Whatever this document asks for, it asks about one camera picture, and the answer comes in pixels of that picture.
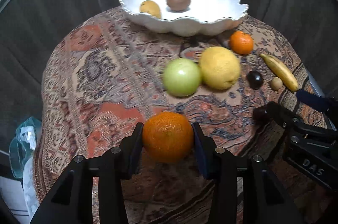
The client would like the small tan round fruit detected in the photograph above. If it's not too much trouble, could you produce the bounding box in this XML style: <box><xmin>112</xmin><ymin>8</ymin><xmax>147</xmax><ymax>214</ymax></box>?
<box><xmin>270</xmin><ymin>77</ymin><xmax>283</xmax><ymax>91</ymax></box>

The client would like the large orange tangerine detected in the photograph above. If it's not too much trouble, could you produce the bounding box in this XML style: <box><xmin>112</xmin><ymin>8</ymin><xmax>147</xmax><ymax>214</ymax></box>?
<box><xmin>142</xmin><ymin>112</ymin><xmax>194</xmax><ymax>164</ymax></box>

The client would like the brown kiwi fruit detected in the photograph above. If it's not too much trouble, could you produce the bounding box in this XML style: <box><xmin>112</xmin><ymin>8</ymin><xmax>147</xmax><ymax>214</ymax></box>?
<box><xmin>166</xmin><ymin>0</ymin><xmax>191</xmax><ymax>11</ymax></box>

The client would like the yellow orange mango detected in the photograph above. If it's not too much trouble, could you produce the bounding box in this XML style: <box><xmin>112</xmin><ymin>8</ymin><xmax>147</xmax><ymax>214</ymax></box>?
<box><xmin>140</xmin><ymin>0</ymin><xmax>162</xmax><ymax>19</ymax></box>

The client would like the small yellow banana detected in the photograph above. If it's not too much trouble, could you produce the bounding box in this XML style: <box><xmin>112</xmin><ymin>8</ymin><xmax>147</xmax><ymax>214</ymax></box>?
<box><xmin>259</xmin><ymin>53</ymin><xmax>299</xmax><ymax>92</ymax></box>

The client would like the dark purple plum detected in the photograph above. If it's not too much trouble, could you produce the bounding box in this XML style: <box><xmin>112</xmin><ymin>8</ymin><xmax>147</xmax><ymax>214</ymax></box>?
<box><xmin>246</xmin><ymin>70</ymin><xmax>264</xmax><ymax>90</ymax></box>

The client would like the blue plastic bag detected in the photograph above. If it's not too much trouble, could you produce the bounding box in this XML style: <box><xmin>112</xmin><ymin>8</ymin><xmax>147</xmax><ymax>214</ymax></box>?
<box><xmin>9</xmin><ymin>117</ymin><xmax>42</xmax><ymax>179</ymax></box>

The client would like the large yellow lemon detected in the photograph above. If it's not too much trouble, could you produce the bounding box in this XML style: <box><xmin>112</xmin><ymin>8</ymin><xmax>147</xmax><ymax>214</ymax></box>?
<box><xmin>199</xmin><ymin>46</ymin><xmax>241</xmax><ymax>90</ymax></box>

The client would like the small orange mandarin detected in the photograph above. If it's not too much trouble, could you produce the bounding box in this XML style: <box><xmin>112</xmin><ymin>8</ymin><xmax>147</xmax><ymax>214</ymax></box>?
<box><xmin>229</xmin><ymin>31</ymin><xmax>254</xmax><ymax>55</ymax></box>

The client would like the green apple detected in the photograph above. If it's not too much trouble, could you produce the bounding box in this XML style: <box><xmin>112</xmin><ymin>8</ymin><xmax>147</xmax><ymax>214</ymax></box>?
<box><xmin>162</xmin><ymin>58</ymin><xmax>202</xmax><ymax>97</ymax></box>

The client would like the patterned paisley tablecloth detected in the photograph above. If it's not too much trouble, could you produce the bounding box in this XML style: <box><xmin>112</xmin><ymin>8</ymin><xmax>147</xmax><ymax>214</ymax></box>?
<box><xmin>33</xmin><ymin>5</ymin><xmax>330</xmax><ymax>224</ymax></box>

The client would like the white scalloped bowl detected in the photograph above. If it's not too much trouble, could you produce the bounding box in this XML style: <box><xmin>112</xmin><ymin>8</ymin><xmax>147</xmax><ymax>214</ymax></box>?
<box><xmin>119</xmin><ymin>0</ymin><xmax>249</xmax><ymax>37</ymax></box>

